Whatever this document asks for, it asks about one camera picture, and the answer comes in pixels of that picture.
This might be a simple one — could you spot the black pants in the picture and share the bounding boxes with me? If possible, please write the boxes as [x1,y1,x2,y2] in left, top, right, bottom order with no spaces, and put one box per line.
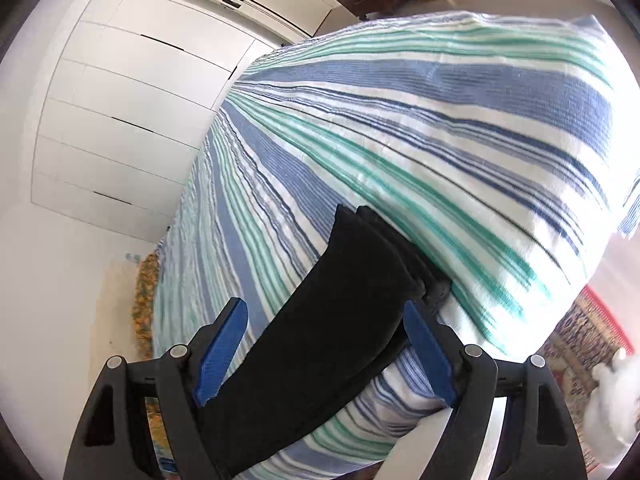
[201,206,451,479]

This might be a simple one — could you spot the red patterned rug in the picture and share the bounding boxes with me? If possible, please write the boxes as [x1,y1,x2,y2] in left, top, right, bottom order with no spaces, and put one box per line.
[538,286,634,474]

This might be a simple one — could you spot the yellow patterned blanket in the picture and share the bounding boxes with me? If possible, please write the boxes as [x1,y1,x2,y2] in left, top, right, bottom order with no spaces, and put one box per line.
[131,252,160,360]

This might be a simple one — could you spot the blue green striped bed sheet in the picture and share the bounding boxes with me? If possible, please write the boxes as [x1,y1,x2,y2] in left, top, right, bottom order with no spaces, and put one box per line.
[150,8,640,480]

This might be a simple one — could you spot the white wardrobe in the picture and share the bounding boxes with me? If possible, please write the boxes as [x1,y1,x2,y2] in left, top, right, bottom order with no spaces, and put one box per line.
[32,0,335,243]

